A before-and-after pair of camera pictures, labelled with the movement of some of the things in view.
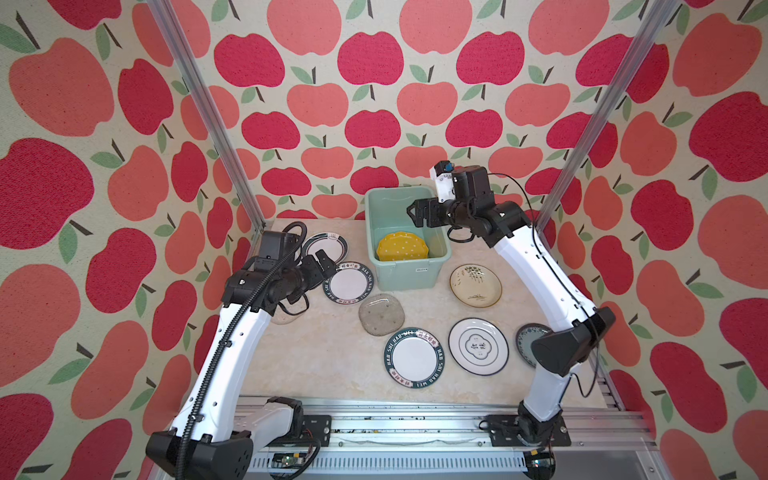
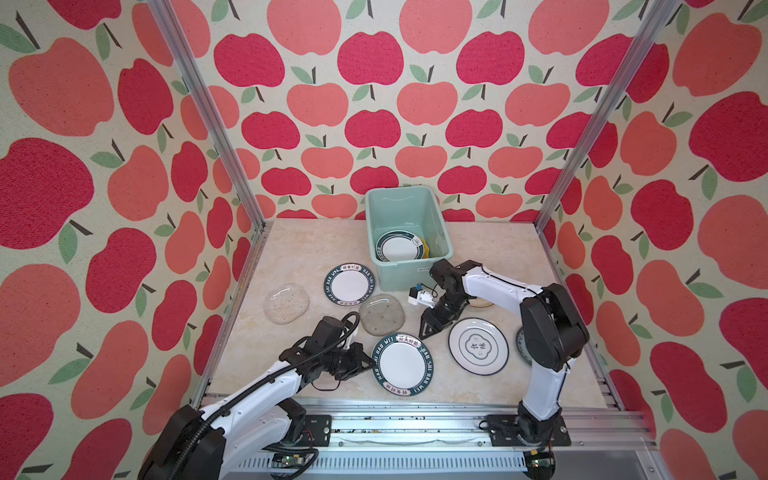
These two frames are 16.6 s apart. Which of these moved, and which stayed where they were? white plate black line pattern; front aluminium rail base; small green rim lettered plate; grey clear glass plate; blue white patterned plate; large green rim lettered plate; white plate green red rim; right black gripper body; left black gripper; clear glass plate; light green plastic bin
Moved: large green rim lettered plate; white plate green red rim; left black gripper; right black gripper body
Stayed: clear glass plate; small green rim lettered plate; blue white patterned plate; grey clear glass plate; light green plastic bin; front aluminium rail base; white plate black line pattern
